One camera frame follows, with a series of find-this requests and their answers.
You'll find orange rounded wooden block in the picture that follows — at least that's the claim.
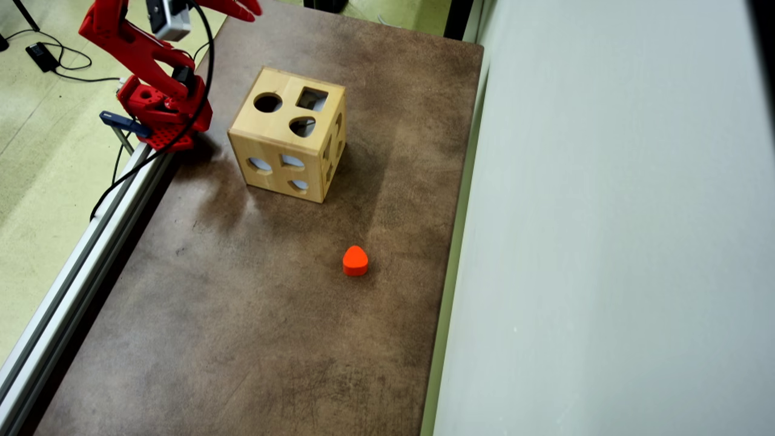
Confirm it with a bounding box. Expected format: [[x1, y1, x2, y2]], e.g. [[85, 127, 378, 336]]
[[342, 245, 369, 277]]

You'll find aluminium profile rail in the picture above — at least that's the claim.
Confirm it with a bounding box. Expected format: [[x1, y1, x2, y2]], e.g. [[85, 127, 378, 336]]
[[0, 142, 176, 436]]

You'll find black camera cable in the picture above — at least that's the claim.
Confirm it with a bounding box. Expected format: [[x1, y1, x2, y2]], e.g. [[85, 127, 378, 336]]
[[90, 0, 216, 222]]

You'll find black power adapter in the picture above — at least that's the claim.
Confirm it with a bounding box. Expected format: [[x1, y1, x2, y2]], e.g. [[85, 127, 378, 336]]
[[25, 41, 61, 73]]

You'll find dark vertical post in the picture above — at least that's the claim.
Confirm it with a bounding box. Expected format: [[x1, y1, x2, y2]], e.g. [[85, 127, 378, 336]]
[[444, 0, 475, 42]]

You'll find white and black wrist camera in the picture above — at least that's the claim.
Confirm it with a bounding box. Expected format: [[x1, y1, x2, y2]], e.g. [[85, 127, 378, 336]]
[[145, 0, 193, 42]]

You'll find blue clamp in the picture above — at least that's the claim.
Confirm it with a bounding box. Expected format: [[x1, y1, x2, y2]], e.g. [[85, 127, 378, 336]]
[[100, 111, 152, 156]]

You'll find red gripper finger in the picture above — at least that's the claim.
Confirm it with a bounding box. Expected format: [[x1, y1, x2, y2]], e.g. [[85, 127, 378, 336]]
[[195, 0, 263, 23]]

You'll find wooden shape sorter box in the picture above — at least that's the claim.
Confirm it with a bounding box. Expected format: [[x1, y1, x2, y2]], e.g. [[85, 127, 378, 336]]
[[228, 67, 347, 203]]

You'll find black adapter cable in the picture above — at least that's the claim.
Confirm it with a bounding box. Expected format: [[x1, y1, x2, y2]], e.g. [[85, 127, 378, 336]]
[[5, 27, 122, 83]]

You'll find black stand leg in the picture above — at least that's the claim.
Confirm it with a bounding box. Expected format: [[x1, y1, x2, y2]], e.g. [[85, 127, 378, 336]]
[[12, 0, 41, 32]]

